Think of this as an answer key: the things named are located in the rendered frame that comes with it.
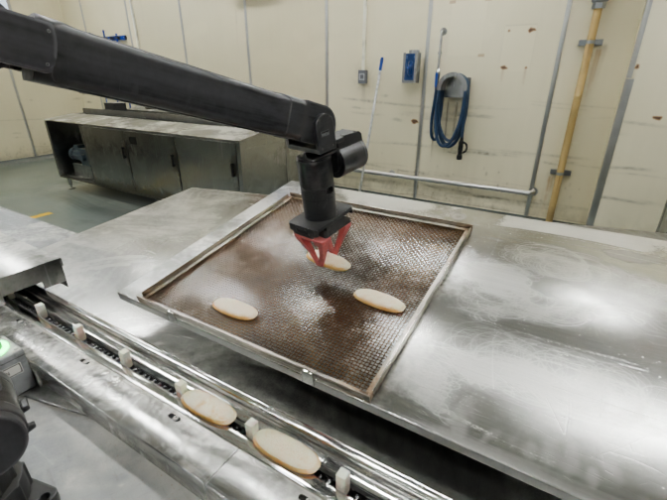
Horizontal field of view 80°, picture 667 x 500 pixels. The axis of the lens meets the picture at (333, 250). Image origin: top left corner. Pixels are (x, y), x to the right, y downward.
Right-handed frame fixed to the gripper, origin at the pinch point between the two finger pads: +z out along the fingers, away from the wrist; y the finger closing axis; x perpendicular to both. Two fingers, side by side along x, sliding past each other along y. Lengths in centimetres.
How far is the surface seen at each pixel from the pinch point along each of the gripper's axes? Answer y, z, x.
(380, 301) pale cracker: -0.9, 4.5, -12.3
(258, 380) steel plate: -21.4, 12.0, -1.1
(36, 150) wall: 134, 127, 735
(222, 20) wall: 301, -24, 406
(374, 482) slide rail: -25.6, 7.6, -27.4
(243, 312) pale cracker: -16.3, 4.3, 6.0
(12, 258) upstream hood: -35, 1, 61
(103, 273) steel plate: -20, 14, 60
